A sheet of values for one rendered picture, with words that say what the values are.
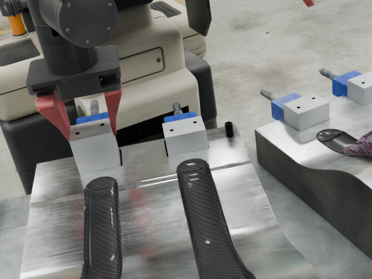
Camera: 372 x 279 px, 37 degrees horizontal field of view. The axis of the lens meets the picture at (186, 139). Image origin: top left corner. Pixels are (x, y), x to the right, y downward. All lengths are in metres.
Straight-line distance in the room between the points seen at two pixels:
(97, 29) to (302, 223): 0.34
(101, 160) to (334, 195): 0.27
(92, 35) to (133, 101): 0.52
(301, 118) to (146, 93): 0.39
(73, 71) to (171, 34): 0.47
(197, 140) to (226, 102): 2.01
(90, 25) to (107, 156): 0.20
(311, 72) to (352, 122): 2.11
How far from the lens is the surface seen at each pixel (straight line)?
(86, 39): 0.52
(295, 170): 0.70
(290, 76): 2.85
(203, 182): 0.63
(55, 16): 0.52
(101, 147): 0.66
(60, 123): 0.65
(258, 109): 2.58
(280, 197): 0.73
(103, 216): 0.62
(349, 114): 0.79
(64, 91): 0.61
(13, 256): 0.74
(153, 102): 1.05
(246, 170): 0.63
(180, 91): 1.06
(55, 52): 0.60
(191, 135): 0.66
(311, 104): 0.76
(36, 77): 0.63
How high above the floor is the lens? 1.25
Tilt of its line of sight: 31 degrees down
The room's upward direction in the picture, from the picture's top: 10 degrees counter-clockwise
